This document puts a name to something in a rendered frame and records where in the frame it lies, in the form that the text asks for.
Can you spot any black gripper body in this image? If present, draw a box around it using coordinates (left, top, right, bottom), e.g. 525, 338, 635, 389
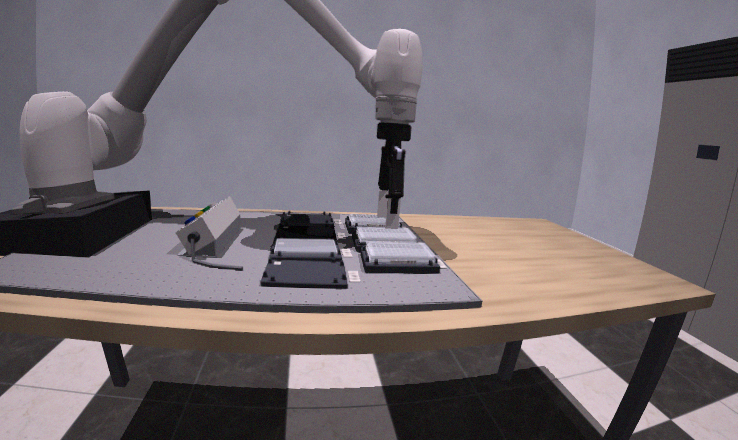
377, 123, 411, 163

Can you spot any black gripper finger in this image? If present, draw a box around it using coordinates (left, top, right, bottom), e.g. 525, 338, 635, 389
384, 146, 406, 229
377, 146, 389, 217

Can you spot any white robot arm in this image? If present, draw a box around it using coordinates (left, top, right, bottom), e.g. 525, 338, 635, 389
12, 0, 423, 215

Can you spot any white button panel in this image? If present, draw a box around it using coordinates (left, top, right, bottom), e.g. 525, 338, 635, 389
176, 197, 243, 270

